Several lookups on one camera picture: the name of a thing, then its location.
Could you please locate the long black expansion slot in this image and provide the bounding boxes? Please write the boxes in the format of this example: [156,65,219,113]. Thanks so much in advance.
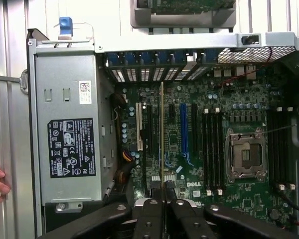
[190,103,199,155]

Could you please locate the power supply cable bundle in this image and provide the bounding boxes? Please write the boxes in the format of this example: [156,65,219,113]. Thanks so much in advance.
[109,92,138,186]

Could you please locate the thick black cable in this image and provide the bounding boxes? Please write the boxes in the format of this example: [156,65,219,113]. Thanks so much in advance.
[273,181,299,218]

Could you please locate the black RAM slot white clips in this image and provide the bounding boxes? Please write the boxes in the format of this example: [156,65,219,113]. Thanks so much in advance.
[202,108,212,196]
[286,106,297,191]
[273,106,285,192]
[212,107,224,196]

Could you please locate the grey metal clamp bracket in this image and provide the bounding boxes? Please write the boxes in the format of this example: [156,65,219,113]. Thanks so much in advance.
[0,70,28,95]

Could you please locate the metal CPU socket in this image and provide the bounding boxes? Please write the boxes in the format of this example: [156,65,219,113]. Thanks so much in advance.
[225,126,268,185]

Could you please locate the round coin cell battery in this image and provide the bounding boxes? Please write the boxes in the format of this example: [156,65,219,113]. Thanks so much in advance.
[268,208,280,221]

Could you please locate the white expansion slot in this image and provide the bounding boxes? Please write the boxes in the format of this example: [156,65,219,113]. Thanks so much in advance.
[135,101,144,151]

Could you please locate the grey power supply unit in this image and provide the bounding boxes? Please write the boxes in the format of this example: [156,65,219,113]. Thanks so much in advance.
[34,46,103,205]

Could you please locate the blue plastic case latch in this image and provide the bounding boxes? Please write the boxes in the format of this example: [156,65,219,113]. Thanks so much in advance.
[59,16,73,38]

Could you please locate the grey open PC case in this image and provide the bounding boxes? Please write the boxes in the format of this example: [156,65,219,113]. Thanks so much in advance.
[26,27,299,239]

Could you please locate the green circuit board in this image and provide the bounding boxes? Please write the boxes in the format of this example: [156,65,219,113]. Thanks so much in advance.
[137,0,236,15]

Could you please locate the blue expansion slot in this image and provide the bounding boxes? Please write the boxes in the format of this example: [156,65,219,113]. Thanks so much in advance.
[180,103,189,158]

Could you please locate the red and black twisted wire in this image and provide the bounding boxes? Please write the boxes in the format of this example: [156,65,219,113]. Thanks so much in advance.
[213,46,274,88]

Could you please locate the grey tray with board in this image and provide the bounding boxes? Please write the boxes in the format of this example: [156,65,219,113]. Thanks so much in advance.
[130,0,238,35]

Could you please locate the thin metal locking lever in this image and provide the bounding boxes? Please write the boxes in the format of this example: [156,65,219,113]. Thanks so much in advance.
[263,123,298,136]

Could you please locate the green Dell motherboard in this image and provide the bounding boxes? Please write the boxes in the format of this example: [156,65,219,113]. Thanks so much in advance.
[114,64,299,231]

